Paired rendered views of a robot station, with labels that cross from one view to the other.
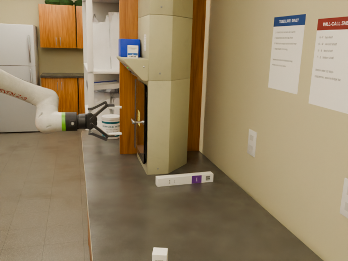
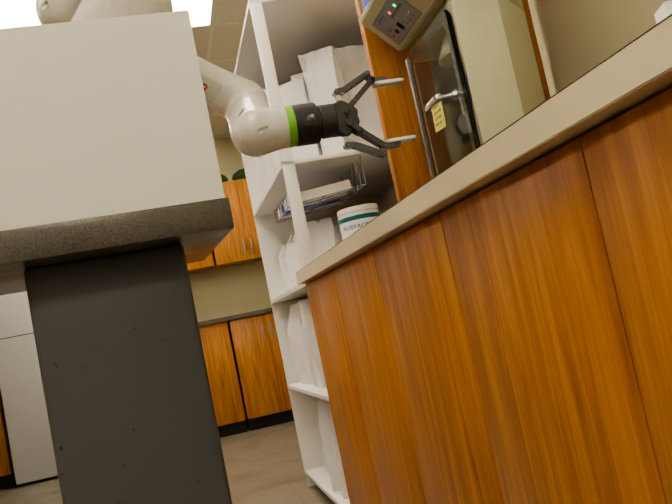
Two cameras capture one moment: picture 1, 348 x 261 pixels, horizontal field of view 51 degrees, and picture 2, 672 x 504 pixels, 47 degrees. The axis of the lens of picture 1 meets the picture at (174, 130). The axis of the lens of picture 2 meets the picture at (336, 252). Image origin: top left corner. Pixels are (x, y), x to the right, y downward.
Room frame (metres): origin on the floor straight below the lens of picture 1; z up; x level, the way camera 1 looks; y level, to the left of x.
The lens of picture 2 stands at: (0.07, 0.41, 0.76)
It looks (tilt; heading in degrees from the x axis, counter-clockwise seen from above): 5 degrees up; 3
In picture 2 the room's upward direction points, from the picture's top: 12 degrees counter-clockwise
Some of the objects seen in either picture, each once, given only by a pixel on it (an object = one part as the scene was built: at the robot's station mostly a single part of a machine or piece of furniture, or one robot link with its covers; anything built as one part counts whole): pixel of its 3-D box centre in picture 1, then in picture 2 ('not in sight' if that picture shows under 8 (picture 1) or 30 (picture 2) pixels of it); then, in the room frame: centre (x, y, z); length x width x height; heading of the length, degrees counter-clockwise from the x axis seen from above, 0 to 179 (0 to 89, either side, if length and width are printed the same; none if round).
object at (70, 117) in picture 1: (72, 121); (306, 123); (1.75, 0.50, 1.20); 0.12 x 0.06 x 0.09; 15
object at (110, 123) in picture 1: (111, 126); (361, 231); (2.47, 0.43, 1.01); 0.13 x 0.13 x 0.15
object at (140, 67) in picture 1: (131, 67); (400, 8); (1.88, 0.23, 1.46); 0.32 x 0.11 x 0.10; 15
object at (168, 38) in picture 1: (165, 93); (482, 52); (1.93, 0.05, 1.32); 0.32 x 0.25 x 0.77; 15
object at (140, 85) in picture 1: (140, 119); (443, 113); (1.89, 0.18, 1.19); 0.30 x 0.01 x 0.40; 14
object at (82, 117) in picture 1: (87, 121); (337, 119); (1.77, 0.43, 1.20); 0.09 x 0.07 x 0.08; 105
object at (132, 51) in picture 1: (132, 51); not in sight; (1.83, 0.21, 1.54); 0.05 x 0.05 x 0.06; 3
